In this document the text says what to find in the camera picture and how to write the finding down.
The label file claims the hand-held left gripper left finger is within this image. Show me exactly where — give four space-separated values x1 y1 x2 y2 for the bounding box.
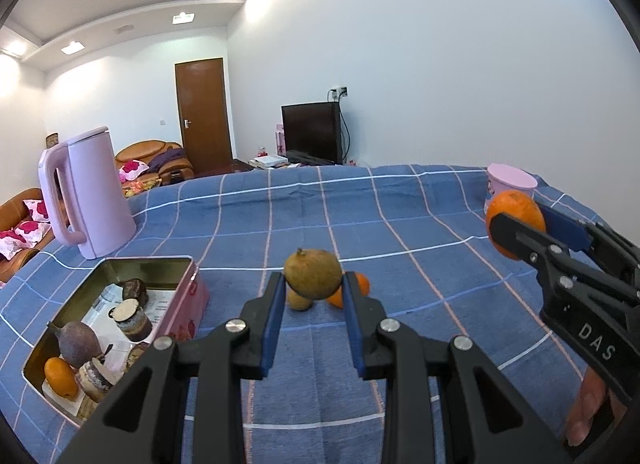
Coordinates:
55 271 287 464

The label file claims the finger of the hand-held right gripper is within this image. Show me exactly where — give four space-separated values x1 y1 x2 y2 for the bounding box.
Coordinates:
537 201 640 285
488 212 576 295

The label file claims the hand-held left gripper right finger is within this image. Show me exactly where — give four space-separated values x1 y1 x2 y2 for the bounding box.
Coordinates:
341 273 573 464

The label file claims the orange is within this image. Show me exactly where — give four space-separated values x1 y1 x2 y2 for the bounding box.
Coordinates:
326 271 371 309
44 357 79 399
485 190 547 261

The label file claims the brown round fruit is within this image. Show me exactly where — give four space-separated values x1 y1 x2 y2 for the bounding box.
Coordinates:
286 289 316 311
284 248 345 301

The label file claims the pink tin box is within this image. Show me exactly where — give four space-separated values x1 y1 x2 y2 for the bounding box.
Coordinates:
21 256 211 429

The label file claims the whole purple sweet potato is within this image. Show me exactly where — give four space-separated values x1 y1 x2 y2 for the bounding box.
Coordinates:
47 321 104 370

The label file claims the person's right hand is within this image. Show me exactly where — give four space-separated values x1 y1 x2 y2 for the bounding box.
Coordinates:
564 366 613 447

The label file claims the pink cup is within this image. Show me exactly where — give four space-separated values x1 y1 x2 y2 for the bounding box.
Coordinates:
484 163 539 217

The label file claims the blue plaid blanket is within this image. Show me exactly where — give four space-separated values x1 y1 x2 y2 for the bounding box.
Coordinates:
0 164 640 464

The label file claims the white printed paper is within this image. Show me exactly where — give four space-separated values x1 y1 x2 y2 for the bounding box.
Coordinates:
50 284 176 420

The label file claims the dark sweet potato chunk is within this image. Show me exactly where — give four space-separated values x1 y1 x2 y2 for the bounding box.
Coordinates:
119 278 149 305

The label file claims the black television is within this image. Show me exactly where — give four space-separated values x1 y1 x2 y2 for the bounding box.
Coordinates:
281 102 344 165

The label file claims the purple cloth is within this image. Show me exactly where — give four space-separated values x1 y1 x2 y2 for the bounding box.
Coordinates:
148 149 187 173

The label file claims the pink floral cushion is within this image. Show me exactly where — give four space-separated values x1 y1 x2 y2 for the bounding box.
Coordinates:
118 160 151 183
0 231 26 261
12 221 51 247
24 199 51 222

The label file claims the small brown leather sofa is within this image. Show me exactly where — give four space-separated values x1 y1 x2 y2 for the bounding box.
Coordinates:
115 140 196 189

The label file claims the pink electric kettle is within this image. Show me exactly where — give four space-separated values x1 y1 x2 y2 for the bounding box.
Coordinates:
38 126 137 261

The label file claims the brown wooden door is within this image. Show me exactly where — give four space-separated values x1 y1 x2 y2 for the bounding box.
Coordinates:
174 58 234 175

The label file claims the long brown leather sofa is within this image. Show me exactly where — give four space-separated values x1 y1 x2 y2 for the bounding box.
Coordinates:
0 188 56 285

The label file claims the black power cable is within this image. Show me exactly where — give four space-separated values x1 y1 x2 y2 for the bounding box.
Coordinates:
340 98 351 165

